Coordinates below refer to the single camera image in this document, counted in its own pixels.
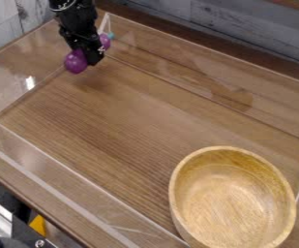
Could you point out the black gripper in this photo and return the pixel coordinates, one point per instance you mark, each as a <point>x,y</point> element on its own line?
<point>76,16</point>

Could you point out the purple toy eggplant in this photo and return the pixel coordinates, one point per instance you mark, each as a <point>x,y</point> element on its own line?
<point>75,61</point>

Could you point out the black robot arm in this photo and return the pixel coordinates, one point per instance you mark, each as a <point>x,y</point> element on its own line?
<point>76,16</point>

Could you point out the brown wooden bowl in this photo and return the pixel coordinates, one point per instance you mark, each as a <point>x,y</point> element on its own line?
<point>231,200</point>

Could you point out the yellow black equipment base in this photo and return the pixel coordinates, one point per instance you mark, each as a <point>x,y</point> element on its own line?
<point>28,228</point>

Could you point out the clear acrylic corner bracket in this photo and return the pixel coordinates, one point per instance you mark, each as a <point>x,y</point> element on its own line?
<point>104,28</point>

